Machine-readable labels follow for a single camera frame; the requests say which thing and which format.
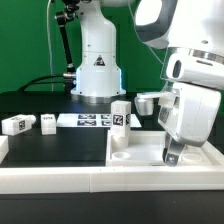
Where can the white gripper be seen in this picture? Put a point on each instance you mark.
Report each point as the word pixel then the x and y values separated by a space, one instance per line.
pixel 187 114

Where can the white square table top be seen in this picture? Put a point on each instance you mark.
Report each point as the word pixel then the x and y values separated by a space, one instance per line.
pixel 145 148

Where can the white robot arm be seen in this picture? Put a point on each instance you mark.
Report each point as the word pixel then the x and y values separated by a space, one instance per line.
pixel 192 34

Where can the white U-shaped obstacle fence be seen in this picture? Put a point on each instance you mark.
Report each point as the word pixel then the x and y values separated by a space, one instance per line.
pixel 110 178

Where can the white marker base plate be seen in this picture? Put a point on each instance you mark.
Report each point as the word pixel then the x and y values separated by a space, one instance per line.
pixel 90 120

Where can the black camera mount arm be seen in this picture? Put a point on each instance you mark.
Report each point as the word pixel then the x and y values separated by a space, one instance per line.
pixel 62 18

